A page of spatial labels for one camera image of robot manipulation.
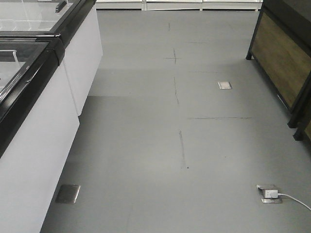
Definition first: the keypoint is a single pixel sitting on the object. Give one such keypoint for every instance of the closed steel floor socket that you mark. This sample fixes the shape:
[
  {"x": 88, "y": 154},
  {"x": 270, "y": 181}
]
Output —
[{"x": 68, "y": 194}]

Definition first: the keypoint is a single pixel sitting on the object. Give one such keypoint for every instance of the white supermarket shelf unit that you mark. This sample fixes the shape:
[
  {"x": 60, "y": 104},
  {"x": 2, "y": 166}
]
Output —
[{"x": 162, "y": 5}]

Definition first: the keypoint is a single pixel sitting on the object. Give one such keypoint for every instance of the wooden black-framed display stand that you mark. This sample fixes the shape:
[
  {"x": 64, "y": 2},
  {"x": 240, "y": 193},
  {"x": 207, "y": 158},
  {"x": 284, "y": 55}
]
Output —
[{"x": 281, "y": 45}]

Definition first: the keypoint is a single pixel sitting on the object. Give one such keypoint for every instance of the open steel floor socket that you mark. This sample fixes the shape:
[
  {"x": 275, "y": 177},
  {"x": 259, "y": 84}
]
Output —
[{"x": 260, "y": 189}]

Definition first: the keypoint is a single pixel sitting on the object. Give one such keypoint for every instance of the far steel floor socket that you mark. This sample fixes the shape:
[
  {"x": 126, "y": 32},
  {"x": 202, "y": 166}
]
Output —
[{"x": 224, "y": 85}]

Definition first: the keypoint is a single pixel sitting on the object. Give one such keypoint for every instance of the near white chest freezer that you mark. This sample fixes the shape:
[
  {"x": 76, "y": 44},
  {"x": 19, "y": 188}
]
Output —
[{"x": 38, "y": 123}]

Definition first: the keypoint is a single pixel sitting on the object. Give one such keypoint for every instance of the white power adapter plug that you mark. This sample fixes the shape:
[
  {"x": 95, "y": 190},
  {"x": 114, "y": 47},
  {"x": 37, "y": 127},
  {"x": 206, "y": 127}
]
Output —
[{"x": 270, "y": 193}]

